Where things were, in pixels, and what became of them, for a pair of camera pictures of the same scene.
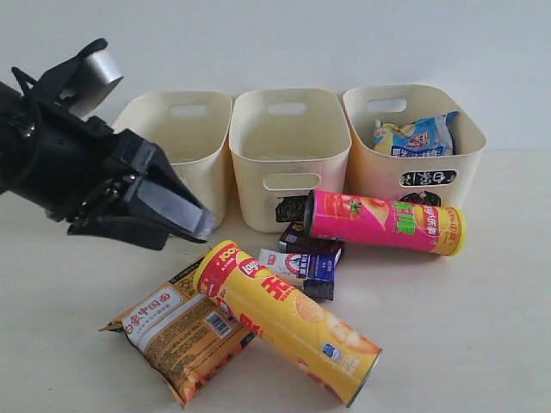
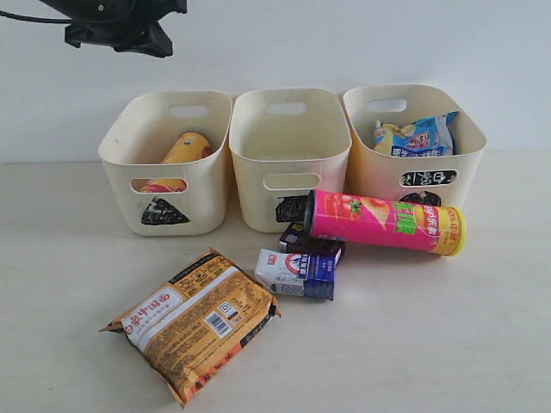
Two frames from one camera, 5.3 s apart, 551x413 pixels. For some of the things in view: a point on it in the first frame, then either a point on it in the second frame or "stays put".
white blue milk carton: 313,274 stays put
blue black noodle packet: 427,137 stays put
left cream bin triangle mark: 193,127 stays put
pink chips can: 386,224 stays put
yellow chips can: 336,354 to 188,145
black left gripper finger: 158,193 to 146,37
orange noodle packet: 180,335 stays put
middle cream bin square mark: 287,142 stays put
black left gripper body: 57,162 to 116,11
